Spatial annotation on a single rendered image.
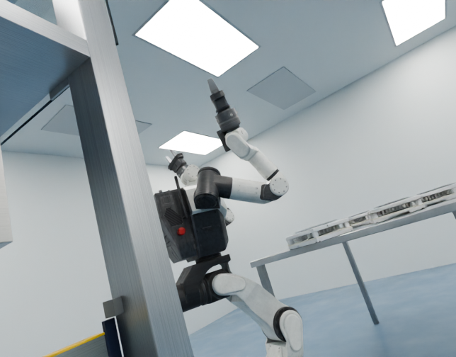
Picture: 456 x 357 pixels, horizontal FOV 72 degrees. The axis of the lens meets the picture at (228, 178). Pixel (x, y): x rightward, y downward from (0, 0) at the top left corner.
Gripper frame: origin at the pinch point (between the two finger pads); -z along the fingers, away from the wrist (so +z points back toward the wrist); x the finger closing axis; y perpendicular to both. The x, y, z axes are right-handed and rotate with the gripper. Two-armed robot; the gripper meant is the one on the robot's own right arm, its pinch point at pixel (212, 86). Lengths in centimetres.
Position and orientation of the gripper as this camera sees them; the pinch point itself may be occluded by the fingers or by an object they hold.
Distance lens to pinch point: 132.5
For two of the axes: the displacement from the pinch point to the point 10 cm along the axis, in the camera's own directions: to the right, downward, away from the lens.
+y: 9.0, -4.3, -0.2
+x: -0.4, -1.4, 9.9
